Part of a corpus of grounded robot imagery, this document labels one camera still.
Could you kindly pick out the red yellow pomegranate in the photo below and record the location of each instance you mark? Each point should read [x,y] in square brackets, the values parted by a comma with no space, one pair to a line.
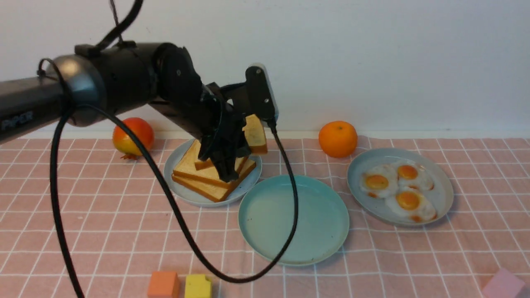
[125,145]

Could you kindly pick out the orange cube block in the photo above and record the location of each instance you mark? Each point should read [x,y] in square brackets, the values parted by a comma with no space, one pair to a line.
[164,284]

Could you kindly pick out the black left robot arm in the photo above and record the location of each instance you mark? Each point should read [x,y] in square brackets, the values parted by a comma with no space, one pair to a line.
[120,79]

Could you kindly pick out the toast slice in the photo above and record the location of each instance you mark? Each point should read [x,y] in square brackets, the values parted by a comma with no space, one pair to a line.
[255,135]
[216,193]
[192,170]

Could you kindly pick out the orange fruit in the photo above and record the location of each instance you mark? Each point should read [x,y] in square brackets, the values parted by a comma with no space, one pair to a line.
[338,139]

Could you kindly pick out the pink cube block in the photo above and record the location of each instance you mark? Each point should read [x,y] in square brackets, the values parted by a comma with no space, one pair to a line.
[503,284]

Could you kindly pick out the yellow cube block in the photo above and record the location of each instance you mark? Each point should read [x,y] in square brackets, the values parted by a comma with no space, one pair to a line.
[198,286]

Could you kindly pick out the teal center plate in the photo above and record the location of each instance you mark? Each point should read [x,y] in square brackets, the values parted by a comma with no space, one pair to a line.
[266,219]

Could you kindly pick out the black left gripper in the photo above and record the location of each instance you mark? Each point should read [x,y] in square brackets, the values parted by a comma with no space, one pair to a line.
[214,116]

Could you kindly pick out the grey-blue bread plate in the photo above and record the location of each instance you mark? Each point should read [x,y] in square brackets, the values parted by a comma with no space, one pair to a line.
[197,199]

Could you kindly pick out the grey-blue egg plate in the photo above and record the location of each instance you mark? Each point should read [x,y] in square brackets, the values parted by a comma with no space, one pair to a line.
[441,197]

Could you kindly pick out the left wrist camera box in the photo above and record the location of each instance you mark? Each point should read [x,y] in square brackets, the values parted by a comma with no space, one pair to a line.
[260,95]

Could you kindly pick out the fried egg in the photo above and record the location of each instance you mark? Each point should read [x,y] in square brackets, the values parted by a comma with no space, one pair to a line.
[409,203]
[380,181]
[413,175]

